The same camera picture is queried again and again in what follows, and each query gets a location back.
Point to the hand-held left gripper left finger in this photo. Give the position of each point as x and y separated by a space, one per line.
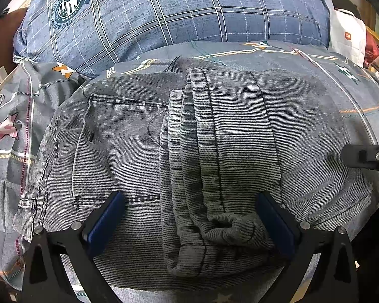
109 221

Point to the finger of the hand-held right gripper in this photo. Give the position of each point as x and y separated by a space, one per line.
353 156

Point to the brown headboard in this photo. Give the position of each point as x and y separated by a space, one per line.
6 38

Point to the white paper bag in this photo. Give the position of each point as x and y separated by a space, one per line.
347 38

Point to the grey star printed bedsheet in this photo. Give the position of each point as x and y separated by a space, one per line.
9 176

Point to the grey denim pants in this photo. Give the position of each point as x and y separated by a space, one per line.
113 151

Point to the blue plaid pillow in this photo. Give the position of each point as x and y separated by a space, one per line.
177 12

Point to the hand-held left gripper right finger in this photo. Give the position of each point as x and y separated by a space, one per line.
276 224

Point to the red bag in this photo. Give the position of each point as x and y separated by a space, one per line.
372 50

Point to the white charger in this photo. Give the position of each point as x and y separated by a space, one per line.
0 73

